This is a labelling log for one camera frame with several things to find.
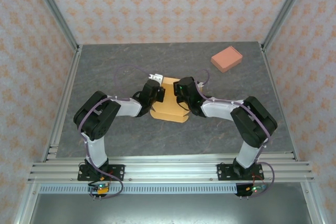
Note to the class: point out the yellow paper box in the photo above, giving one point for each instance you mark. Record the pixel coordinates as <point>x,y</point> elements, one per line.
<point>169,103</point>

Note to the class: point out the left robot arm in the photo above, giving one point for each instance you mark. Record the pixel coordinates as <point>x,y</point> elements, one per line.
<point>97,116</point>

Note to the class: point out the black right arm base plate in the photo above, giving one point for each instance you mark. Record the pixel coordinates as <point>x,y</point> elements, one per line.
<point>224,172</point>

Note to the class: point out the grey metal panel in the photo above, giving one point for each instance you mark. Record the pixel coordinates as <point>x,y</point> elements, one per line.
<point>168,209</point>

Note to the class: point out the aluminium frame post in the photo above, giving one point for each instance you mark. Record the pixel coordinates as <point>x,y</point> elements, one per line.
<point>286,9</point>
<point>52,9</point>

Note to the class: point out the pink paper box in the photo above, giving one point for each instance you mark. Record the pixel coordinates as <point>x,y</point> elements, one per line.
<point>227,58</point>

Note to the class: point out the aluminium mounting rail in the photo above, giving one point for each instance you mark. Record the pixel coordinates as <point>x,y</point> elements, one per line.
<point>170,169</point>

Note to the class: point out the aluminium side rail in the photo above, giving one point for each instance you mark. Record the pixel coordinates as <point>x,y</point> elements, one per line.
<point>61,103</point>
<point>274,87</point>

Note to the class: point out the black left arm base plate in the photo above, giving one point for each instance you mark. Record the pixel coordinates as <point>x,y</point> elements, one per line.
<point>118,172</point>

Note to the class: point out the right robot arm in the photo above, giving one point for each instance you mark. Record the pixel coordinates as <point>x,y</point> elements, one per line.
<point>254,121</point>

